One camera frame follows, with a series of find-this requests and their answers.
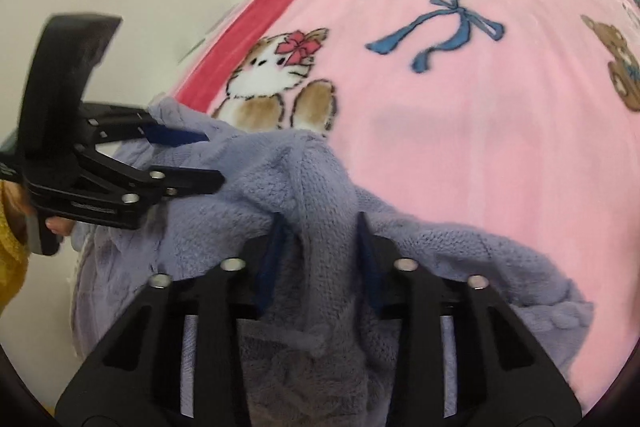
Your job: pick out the lavender knitted sweater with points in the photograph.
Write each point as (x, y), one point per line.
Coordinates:
(310, 177)

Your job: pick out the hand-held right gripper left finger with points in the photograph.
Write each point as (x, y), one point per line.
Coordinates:
(270, 264)

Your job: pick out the pink printed blanket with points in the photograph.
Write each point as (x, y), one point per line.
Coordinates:
(450, 132)

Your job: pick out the person's left hand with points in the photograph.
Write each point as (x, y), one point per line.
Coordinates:
(54, 227)

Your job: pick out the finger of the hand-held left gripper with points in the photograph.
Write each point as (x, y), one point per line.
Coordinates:
(175, 137)
(190, 182)

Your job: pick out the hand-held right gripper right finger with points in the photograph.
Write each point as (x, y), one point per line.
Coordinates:
(372, 267)

